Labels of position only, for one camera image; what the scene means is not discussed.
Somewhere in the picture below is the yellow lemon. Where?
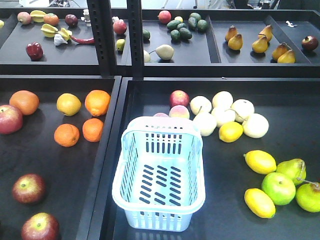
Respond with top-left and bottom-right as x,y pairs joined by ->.
243,150 -> 277,175
244,188 -> 276,219
218,121 -> 244,143

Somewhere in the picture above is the large orange back left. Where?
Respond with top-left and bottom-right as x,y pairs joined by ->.
9,90 -> 40,116

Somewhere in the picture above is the small orange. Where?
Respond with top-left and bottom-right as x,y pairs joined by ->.
54,123 -> 80,147
82,118 -> 104,143

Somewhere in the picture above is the green pear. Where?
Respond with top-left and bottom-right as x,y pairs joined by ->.
295,182 -> 320,213
276,158 -> 307,186

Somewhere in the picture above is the red apple lower front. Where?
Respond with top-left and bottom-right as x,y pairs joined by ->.
21,212 -> 60,240

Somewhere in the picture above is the pink peach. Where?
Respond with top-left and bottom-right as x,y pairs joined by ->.
169,105 -> 190,119

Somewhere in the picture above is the yellow lemon right lower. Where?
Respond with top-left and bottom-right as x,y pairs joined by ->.
244,188 -> 276,219

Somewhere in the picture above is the red apple left edge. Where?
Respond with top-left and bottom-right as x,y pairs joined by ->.
0,104 -> 23,135

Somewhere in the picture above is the yellow orange citrus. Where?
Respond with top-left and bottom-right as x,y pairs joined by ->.
56,93 -> 82,117

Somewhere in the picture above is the black fruit display stand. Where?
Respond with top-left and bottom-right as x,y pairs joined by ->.
0,0 -> 320,240

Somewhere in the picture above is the red chili pepper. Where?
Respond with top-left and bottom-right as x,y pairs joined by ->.
70,35 -> 95,45

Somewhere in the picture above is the light blue plastic basket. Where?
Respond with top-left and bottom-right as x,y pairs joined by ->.
112,116 -> 206,232

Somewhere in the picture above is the green pear lower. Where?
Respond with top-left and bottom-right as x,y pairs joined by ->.
295,182 -> 320,213

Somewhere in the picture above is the red bell pepper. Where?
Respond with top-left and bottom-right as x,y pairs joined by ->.
25,42 -> 44,61

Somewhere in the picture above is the orange with knob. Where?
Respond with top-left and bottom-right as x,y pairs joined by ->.
84,89 -> 111,117

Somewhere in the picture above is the green apple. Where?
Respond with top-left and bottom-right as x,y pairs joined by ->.
261,172 -> 296,206

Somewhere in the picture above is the yellow lemon middle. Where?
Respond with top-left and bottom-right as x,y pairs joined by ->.
218,121 -> 244,143

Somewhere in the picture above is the small orange right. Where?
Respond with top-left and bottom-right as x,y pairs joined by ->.
82,118 -> 104,143

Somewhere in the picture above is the yellow lemon right upper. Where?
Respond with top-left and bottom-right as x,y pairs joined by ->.
243,150 -> 277,175

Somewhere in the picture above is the red apple near basket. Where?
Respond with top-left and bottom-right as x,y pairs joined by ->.
169,90 -> 190,108

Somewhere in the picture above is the green pear upper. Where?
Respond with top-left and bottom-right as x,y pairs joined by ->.
276,158 -> 307,186

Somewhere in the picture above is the red apple front left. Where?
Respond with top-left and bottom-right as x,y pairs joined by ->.
11,173 -> 46,204

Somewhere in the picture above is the white garlic bulb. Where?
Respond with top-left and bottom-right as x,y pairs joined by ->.
53,33 -> 68,47

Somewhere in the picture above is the small orange left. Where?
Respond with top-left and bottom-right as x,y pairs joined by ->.
54,123 -> 80,147

